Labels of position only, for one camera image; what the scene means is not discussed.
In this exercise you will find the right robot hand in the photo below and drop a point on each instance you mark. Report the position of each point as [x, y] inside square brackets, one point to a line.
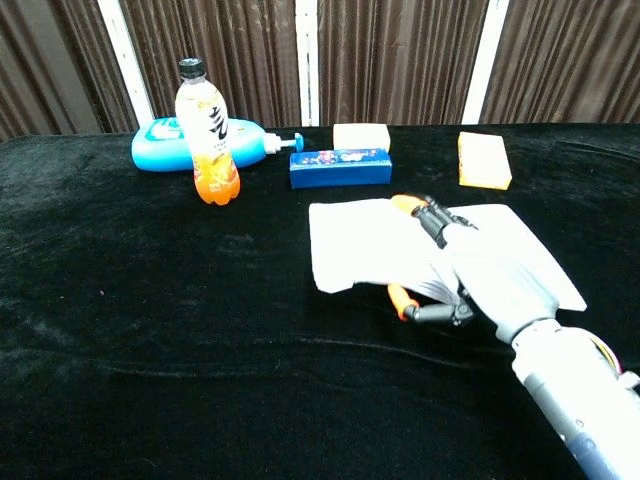
[500, 275]

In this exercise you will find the white cloth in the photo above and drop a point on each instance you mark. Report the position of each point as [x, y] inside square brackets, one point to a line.
[360, 245]

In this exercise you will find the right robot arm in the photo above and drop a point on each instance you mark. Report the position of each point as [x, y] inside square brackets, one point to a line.
[575, 380]

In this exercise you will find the yellow sponge block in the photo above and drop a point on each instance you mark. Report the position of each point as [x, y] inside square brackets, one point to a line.
[482, 162]

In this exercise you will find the blue rectangular box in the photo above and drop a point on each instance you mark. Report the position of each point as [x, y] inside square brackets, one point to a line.
[340, 170]

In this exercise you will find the brown pleated curtain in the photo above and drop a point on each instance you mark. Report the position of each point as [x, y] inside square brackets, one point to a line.
[400, 60]

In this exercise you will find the orange drink plastic bottle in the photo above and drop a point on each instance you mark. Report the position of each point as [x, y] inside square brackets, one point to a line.
[207, 140]

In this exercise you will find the black velvet tablecloth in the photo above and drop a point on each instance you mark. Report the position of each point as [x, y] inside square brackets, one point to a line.
[150, 300]

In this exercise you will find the blue pump dispenser bottle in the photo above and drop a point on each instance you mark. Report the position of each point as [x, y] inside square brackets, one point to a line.
[160, 150]

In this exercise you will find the white vertical frame post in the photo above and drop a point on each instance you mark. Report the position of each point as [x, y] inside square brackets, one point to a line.
[127, 60]
[307, 60]
[484, 60]

